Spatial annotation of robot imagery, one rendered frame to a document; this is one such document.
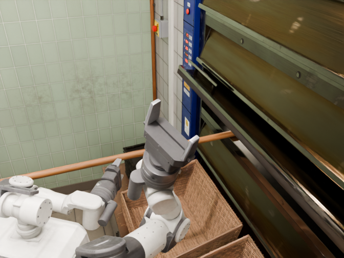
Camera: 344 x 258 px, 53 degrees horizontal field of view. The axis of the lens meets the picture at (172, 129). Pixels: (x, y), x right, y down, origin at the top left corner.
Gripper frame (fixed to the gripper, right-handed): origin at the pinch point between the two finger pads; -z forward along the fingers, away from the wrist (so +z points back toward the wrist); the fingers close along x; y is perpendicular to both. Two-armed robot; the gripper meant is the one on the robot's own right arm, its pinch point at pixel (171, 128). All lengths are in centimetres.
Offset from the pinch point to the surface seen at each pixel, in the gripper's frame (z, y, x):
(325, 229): 22.3, 25.1, -36.0
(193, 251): 101, 27, -13
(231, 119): 40, 48, 8
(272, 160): 29.8, 36.6, -14.3
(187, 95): 91, 84, 51
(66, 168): 74, -1, 43
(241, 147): 69, 65, 3
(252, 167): 66, 58, -7
